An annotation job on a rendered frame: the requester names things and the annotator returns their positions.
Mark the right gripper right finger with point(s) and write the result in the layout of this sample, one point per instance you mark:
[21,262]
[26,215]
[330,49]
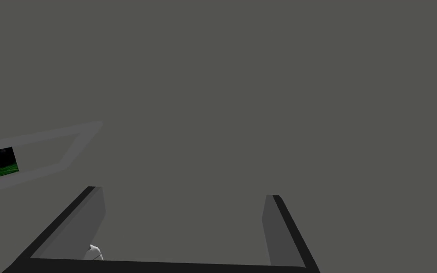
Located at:
[283,231]

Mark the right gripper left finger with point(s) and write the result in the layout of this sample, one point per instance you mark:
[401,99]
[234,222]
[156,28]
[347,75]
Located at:
[75,225]

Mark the small white rounded object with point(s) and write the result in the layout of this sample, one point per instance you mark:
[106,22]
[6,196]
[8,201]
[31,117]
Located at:
[95,252]

